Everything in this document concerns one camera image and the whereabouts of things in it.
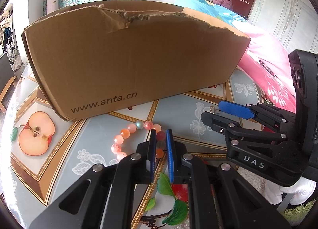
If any pink floral quilt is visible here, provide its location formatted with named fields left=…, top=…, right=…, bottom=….
left=232, top=21, right=296, bottom=112

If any blue patterned quilt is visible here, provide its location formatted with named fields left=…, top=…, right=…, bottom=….
left=174, top=0, right=247, bottom=27

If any white gloved right hand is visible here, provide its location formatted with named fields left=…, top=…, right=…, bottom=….
left=263, top=177, right=317, bottom=205

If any grey cabinet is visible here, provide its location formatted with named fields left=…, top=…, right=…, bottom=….
left=0, top=53, right=14, bottom=91

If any white wardrobe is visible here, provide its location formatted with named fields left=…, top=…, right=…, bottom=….
left=248, top=0, right=317, bottom=53

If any pink pearl bead bracelet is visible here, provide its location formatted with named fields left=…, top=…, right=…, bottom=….
left=110, top=120, right=167, bottom=162

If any small wooden stool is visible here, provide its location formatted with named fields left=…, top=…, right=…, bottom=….
left=0, top=76, right=18, bottom=114

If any pile of clothes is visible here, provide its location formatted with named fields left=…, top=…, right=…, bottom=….
left=1, top=3, right=16, bottom=58

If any brown cardboard box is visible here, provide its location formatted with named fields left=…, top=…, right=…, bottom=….
left=21, top=0, right=251, bottom=121

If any fruit pattern table cover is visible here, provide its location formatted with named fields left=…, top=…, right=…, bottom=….
left=1, top=67, right=264, bottom=228

